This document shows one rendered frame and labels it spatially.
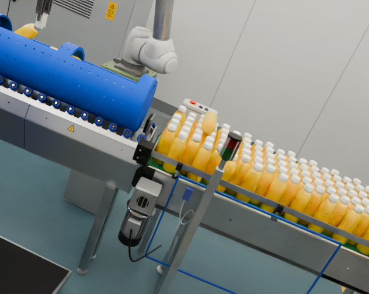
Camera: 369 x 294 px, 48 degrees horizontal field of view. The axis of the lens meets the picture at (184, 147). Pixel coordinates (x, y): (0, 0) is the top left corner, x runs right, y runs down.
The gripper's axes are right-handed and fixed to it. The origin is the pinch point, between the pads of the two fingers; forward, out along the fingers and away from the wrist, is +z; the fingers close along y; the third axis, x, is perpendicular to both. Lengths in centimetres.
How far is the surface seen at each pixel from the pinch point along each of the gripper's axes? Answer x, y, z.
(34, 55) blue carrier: 8.3, 17.6, 11.3
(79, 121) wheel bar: 36, 17, 35
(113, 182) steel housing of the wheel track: 61, 13, 61
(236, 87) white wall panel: 116, -267, 62
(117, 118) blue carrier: 54, 18, 25
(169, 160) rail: 85, 26, 31
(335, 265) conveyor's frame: 176, 28, 47
